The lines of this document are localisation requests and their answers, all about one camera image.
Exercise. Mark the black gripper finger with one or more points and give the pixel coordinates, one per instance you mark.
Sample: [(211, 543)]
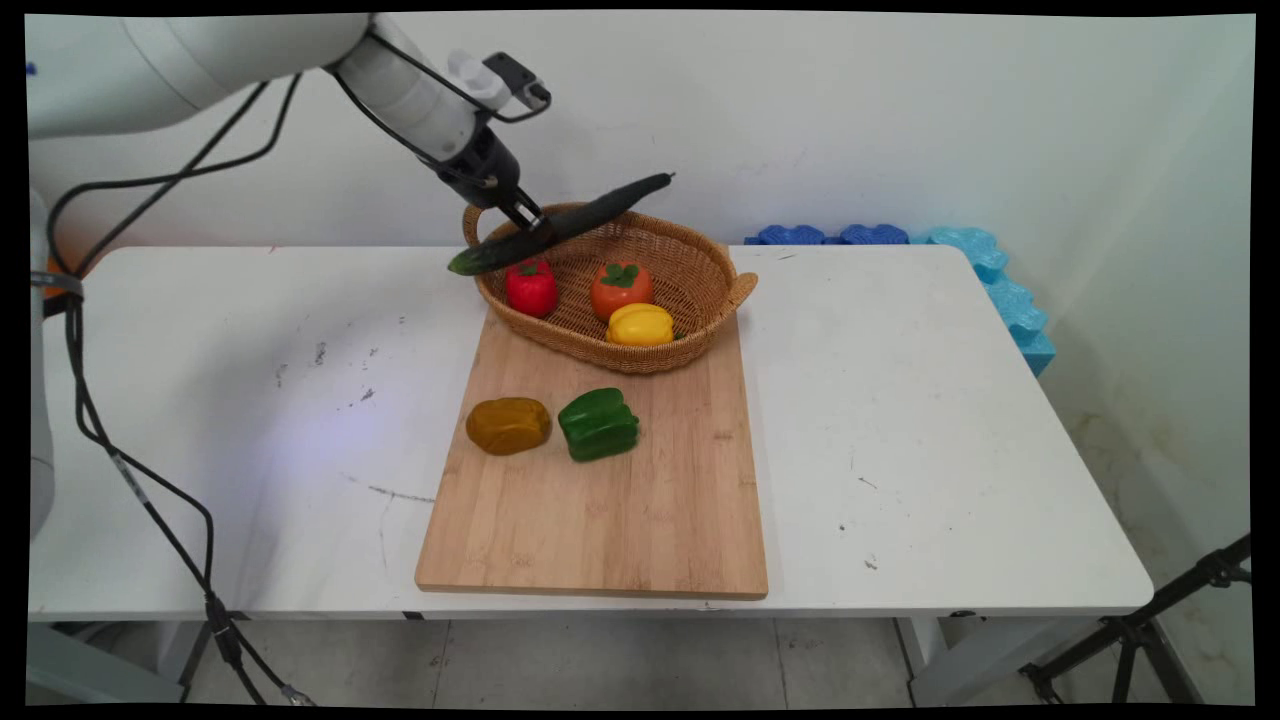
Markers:
[(533, 212), (512, 213)]

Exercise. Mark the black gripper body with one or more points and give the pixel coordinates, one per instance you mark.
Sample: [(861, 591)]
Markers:
[(485, 165)]

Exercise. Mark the long dark green cucumber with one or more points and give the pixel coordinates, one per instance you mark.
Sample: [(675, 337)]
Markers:
[(560, 225)]

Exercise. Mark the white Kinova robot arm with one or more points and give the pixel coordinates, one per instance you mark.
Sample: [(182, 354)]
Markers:
[(200, 60)]

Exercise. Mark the red toy bell pepper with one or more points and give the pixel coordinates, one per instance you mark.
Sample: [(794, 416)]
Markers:
[(531, 290)]

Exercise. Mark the woven wicker basket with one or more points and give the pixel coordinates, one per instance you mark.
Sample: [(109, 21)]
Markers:
[(640, 250)]

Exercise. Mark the orange toy persimmon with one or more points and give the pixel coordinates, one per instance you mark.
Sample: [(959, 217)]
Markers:
[(621, 290)]

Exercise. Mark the yellow toy bell pepper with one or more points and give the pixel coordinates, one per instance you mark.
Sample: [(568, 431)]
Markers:
[(641, 325)]

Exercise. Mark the brown toy potato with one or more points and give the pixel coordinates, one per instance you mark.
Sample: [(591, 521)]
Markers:
[(508, 425)]

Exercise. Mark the green toy bell pepper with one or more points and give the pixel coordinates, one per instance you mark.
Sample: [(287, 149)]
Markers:
[(598, 424)]

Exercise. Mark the dark blue foam mat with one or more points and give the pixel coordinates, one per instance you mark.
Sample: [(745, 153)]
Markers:
[(790, 235), (873, 235)]

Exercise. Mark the wooden cutting board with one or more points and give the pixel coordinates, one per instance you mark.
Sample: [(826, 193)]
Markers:
[(600, 520)]

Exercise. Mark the orange object behind table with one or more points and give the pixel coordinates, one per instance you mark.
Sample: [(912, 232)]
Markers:
[(52, 268)]

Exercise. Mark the cyan foam mat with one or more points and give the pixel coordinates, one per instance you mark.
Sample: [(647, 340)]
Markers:
[(1005, 295)]

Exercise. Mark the white table leg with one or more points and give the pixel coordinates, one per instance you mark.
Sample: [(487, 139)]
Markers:
[(960, 660)]

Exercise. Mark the black tripod stand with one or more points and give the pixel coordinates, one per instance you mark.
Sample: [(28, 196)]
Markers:
[(1130, 632)]

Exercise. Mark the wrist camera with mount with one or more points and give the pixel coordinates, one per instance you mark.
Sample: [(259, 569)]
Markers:
[(500, 80)]

